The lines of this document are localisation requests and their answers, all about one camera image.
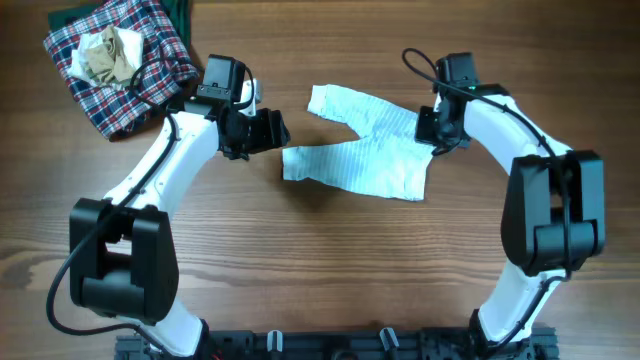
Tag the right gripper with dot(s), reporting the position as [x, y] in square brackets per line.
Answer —
[426, 126]

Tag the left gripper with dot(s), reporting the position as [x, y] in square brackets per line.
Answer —
[271, 128]

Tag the light blue striped baby pants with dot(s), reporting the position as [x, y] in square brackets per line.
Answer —
[385, 161]

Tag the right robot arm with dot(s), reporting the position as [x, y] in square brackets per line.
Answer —
[553, 218]

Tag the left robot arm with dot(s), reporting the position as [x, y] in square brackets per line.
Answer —
[122, 271]

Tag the red blue plaid garment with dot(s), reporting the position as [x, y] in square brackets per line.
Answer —
[166, 66]

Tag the dark green garment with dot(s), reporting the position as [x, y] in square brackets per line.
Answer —
[178, 11]

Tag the white crumpled garment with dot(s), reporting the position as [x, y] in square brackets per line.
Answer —
[79, 69]

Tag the beige crumpled garment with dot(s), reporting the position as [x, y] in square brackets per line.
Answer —
[116, 55]

